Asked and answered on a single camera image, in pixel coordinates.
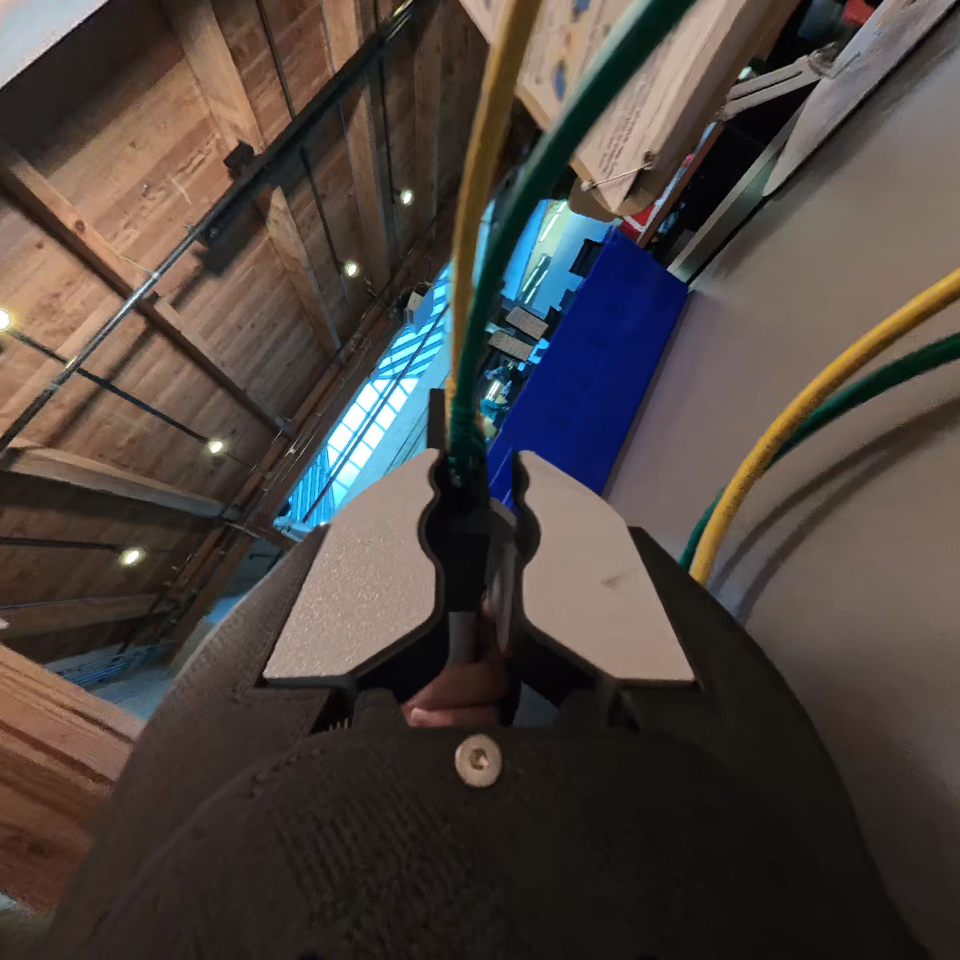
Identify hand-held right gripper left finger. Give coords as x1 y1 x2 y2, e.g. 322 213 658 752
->
262 447 453 706

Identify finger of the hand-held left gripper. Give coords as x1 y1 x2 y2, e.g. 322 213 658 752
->
448 611 481 669
483 498 520 654

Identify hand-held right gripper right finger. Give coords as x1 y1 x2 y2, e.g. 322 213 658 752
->
513 448 699 708

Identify black network switch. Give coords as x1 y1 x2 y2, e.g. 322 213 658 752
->
426 388 496 612

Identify green ethernet cable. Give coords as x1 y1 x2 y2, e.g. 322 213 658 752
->
447 0 960 567

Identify person's left hand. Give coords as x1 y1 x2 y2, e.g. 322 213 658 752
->
401 652 519 729

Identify ceiling spotlights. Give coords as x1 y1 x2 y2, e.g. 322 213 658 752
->
0 187 417 569

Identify blue plastic bin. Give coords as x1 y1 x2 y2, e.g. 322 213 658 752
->
486 225 690 511

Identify instruction sheet board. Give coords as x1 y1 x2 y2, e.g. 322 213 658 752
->
457 0 804 219

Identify white board stand base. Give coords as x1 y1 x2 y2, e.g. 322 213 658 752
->
720 0 960 198

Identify black ceiling rail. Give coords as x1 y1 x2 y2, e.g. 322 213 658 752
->
0 0 436 451

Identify yellow ethernet cable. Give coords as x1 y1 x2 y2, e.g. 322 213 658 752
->
445 0 960 586

